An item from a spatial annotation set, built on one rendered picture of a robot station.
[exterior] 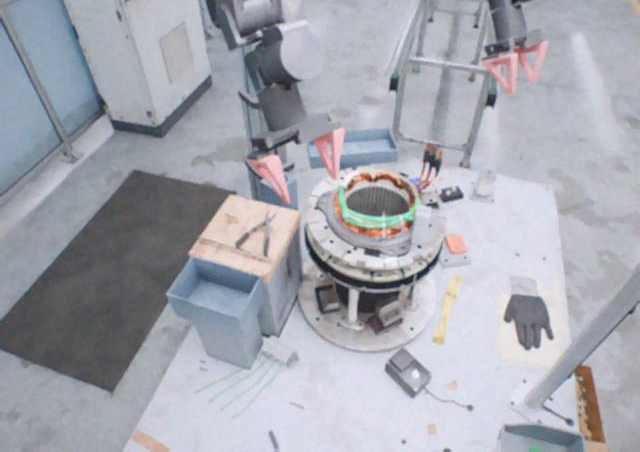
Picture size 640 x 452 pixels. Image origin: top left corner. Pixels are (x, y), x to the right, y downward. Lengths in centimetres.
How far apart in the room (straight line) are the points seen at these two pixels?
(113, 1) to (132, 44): 27
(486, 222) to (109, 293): 179
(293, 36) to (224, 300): 65
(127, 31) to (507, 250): 241
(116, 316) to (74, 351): 23
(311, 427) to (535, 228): 93
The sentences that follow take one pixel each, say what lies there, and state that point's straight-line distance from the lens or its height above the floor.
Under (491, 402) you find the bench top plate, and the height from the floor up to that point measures 78.
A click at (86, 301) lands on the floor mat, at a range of 242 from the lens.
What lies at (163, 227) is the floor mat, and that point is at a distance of 259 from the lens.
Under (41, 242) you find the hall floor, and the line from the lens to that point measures 286.
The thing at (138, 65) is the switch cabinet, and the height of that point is 56.
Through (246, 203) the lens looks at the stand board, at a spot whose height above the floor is 107.
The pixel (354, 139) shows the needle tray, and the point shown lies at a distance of 130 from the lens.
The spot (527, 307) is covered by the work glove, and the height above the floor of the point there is 80.
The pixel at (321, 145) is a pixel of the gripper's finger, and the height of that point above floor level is 141.
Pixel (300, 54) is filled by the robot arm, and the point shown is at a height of 158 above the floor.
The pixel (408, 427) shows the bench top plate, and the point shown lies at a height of 78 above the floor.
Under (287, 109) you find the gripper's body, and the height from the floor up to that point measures 150.
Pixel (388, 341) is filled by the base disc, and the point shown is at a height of 80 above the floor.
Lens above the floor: 180
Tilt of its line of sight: 45 degrees down
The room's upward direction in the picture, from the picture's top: straight up
